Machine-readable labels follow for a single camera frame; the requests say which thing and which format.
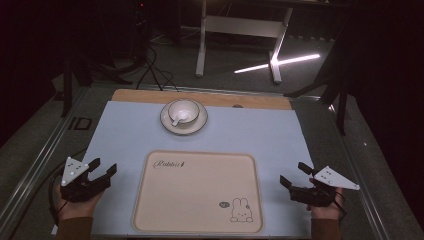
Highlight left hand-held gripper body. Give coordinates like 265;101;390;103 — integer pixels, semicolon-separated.
60;156;111;203

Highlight black metal stand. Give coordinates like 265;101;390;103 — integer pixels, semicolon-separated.
283;74;349;137

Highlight light blue table mat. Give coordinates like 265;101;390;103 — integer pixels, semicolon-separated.
52;100;315;239

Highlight black floor cables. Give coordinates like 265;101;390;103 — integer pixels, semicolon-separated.
134;44;180;93

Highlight white bowl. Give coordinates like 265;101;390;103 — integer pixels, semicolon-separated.
167;99;201;126

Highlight white saucer plate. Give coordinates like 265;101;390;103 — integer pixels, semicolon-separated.
159;98;209;136

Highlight person's left hand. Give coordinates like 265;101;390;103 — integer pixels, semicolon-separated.
54;183;105;222

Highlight beige tray with rabbit print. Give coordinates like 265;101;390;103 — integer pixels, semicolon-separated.
131;150;264;235

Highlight person's right hand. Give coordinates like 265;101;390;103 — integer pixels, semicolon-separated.
306;177;345;221

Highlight white ceramic spoon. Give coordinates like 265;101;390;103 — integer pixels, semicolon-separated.
171;111;188;127

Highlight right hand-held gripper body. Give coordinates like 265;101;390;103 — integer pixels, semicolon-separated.
288;165;361;208

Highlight white metal desk frame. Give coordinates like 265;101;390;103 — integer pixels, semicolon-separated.
195;0;295;85

